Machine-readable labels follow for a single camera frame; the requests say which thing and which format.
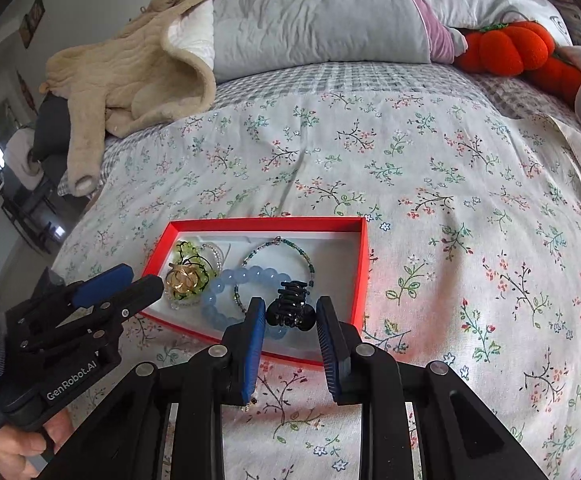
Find grey quilted duvet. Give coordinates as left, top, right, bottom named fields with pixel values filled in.
left=210, top=0, right=469, bottom=84

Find red cardboard box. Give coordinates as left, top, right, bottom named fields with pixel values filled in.
left=138, top=216, right=372, bottom=369

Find grey checked bed sheet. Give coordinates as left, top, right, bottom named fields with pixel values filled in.
left=58, top=61, right=579, bottom=199

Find green and gold bracelets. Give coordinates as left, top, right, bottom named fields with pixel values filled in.
left=163, top=241, right=231, bottom=309

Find teal seed bead bracelet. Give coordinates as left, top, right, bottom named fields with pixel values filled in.
left=233, top=236, right=317, bottom=319

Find gold ring ornament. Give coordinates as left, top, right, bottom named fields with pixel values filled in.
left=165, top=265, right=202, bottom=295

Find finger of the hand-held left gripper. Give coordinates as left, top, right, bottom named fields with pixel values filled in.
left=18, top=263, right=135, bottom=322
left=19, top=275, right=166, bottom=357

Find black hair claw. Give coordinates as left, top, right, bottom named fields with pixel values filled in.
left=265, top=280, right=319, bottom=332

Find person's left hand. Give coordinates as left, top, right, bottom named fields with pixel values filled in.
left=0, top=407, right=76, bottom=480

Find small wall poster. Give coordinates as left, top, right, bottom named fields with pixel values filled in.
left=16, top=70, right=39, bottom=116
left=17, top=0, right=46, bottom=44

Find dark grey cushion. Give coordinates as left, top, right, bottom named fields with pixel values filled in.
left=32, top=94, right=79, bottom=162

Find black chair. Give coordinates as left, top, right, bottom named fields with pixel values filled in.
left=0, top=160, right=67, bottom=252

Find orange pumpkin plush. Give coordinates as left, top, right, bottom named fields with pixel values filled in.
left=454, top=20, right=581, bottom=109

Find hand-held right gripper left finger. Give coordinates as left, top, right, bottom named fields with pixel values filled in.
left=35, top=296, right=267, bottom=480

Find beige fleece jacket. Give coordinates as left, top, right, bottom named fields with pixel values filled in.
left=38, top=0, right=251, bottom=197

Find light blue bead bracelet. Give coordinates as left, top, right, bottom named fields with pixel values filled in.
left=201, top=265, right=292, bottom=342

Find green bead bracelet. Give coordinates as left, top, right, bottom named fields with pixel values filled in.
left=170, top=241, right=219, bottom=306

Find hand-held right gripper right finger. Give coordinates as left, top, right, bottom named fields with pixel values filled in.
left=315, top=295, right=546, bottom=480

